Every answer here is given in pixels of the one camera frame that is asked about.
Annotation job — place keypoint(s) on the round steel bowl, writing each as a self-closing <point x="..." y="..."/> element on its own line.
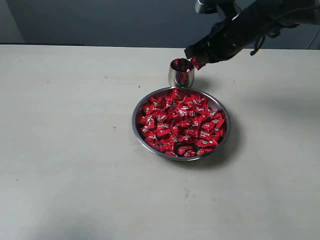
<point x="140" y="140"/>

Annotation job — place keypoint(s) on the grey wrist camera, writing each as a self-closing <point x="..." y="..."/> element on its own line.
<point x="226" y="9"/>

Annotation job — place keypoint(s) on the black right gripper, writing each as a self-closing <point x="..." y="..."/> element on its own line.
<point x="226" y="39"/>

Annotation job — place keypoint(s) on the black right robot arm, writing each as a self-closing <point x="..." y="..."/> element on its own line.
<point x="278" y="15"/>

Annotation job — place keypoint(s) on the stainless steel cup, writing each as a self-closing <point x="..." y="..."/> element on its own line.
<point x="181" y="73"/>

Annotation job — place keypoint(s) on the pile of red wrapped candies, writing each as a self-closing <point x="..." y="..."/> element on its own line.
<point x="182" y="125"/>

